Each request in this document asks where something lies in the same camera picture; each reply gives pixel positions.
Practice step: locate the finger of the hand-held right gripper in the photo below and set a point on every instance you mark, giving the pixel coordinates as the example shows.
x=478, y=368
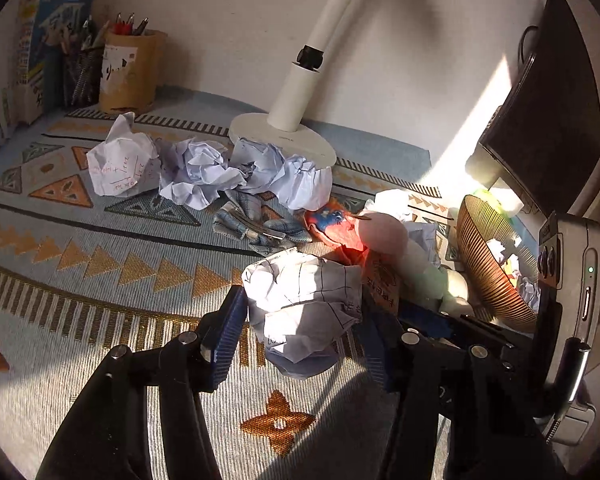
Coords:
x=437, y=326

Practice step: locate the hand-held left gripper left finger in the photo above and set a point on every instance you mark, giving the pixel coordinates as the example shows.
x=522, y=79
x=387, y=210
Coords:
x=226, y=336

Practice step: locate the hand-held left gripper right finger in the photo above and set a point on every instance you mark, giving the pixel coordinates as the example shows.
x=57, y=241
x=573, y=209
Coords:
x=376, y=347

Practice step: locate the wicker basket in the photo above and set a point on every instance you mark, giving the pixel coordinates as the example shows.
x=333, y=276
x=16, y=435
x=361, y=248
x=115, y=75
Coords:
x=480, y=260

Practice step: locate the paper with grid lines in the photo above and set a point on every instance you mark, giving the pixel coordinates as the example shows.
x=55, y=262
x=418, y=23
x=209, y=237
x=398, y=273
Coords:
x=300, y=300

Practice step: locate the large pale blue paper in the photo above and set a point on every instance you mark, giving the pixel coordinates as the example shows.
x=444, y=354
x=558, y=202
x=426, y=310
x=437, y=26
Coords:
x=295, y=180

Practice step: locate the pale green white object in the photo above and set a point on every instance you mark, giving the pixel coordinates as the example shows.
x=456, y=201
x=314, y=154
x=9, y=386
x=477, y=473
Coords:
x=430, y=280

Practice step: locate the small crumpled white paper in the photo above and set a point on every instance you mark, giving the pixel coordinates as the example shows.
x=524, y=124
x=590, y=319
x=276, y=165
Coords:
x=529, y=295
x=496, y=250

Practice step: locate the brown paper tag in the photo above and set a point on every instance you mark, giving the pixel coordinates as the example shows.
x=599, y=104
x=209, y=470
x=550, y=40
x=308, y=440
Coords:
x=380, y=280

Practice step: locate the green yellow object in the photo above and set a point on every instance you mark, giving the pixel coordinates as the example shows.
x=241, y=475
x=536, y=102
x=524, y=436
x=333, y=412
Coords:
x=495, y=202

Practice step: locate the pink rounded object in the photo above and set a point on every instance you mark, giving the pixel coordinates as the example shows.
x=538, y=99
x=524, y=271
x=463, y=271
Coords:
x=382, y=235

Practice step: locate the plaid cloth pouch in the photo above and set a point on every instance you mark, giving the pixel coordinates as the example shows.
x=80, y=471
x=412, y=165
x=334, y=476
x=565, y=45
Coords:
x=245, y=215

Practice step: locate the red orange snack wrapper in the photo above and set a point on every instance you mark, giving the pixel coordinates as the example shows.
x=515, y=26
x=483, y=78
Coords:
x=330, y=227

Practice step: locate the patterned woven mat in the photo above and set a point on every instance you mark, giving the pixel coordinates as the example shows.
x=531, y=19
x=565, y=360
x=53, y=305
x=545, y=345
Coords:
x=105, y=280

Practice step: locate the black monitor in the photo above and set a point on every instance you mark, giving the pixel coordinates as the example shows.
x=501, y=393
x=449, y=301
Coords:
x=550, y=110

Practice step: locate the crumpled paper with red writing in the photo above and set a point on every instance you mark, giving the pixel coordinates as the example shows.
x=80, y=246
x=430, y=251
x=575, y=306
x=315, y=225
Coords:
x=120, y=160

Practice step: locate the white desk lamp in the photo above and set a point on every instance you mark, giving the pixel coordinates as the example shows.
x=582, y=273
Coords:
x=292, y=95

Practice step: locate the brown paper pen holder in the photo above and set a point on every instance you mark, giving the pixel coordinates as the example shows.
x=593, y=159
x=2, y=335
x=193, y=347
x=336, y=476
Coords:
x=130, y=75

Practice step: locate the black mesh pen holder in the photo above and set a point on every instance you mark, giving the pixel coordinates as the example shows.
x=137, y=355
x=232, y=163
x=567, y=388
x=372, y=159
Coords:
x=80, y=80

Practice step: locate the white booklet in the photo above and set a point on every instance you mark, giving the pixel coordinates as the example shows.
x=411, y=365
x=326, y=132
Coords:
x=5, y=115

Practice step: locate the bunch of red silver pens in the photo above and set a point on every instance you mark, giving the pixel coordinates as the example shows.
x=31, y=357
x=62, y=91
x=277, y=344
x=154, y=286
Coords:
x=130, y=24

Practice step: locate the blue book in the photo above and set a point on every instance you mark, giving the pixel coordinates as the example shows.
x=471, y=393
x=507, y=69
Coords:
x=45, y=50

